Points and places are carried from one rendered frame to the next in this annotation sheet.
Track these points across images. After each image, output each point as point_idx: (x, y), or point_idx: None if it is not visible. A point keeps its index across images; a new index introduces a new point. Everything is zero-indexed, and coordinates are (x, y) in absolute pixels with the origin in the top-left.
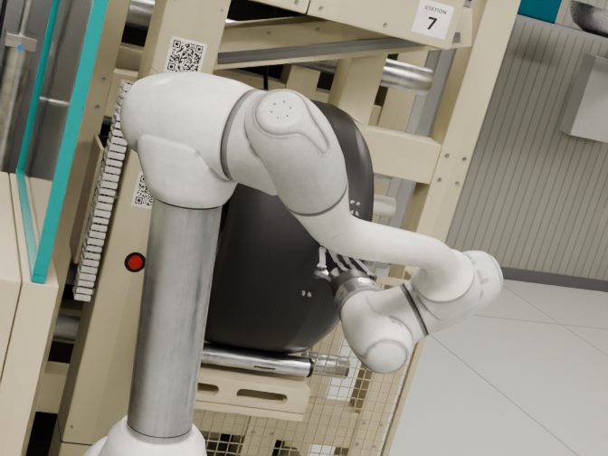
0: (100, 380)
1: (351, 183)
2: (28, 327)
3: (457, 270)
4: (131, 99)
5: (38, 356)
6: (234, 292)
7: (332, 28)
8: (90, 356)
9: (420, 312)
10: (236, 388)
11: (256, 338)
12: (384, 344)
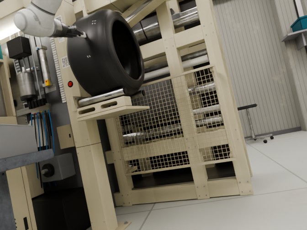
0: (76, 124)
1: (93, 17)
2: None
3: None
4: None
5: None
6: (72, 69)
7: (132, 7)
8: (71, 117)
9: (31, 1)
10: (99, 105)
11: (94, 84)
12: (14, 16)
